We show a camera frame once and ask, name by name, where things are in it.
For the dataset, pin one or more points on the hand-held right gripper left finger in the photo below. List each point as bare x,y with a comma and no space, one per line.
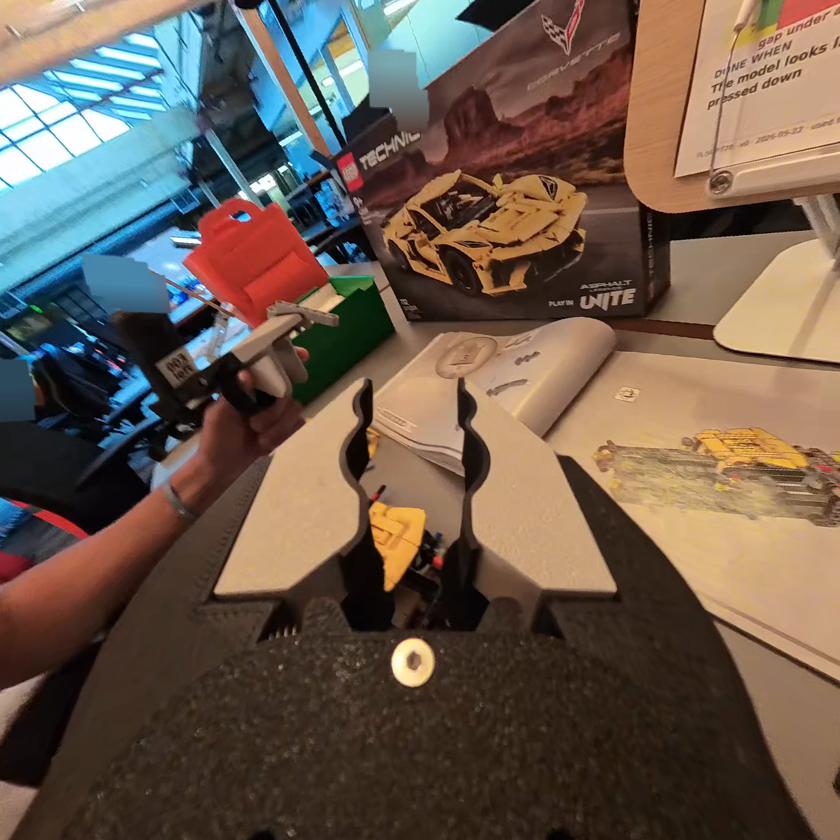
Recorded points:
289,525

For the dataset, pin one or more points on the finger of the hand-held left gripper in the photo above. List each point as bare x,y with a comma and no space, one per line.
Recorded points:
272,341

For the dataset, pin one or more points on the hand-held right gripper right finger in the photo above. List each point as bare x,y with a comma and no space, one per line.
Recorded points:
544,525

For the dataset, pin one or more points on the grey angled toy beam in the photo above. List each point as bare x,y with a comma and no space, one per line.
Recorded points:
308,315

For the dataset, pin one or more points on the partly built yellow toy car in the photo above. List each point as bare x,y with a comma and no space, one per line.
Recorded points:
394,531

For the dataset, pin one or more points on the person's left forearm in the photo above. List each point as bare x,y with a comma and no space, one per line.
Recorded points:
79,590

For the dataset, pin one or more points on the grey desk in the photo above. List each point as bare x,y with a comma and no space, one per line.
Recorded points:
787,722

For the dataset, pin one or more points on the person's left hand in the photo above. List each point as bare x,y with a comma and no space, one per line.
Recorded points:
243,433

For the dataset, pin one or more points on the green plastic bin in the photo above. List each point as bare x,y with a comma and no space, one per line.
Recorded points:
348,341

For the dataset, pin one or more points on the red plastic bin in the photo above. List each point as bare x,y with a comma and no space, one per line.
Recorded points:
262,262

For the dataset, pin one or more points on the grey wristband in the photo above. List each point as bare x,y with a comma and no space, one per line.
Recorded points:
178,502

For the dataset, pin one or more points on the open instruction booklet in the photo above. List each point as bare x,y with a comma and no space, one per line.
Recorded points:
577,367

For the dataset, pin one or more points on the black metal pole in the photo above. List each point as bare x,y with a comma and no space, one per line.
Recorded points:
302,65

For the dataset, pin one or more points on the toy car box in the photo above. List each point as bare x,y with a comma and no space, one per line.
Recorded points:
525,197

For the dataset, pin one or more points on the wooden document stand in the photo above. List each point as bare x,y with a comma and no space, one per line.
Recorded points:
656,131

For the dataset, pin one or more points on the printed instruction sheet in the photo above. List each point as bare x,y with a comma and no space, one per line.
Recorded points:
754,98

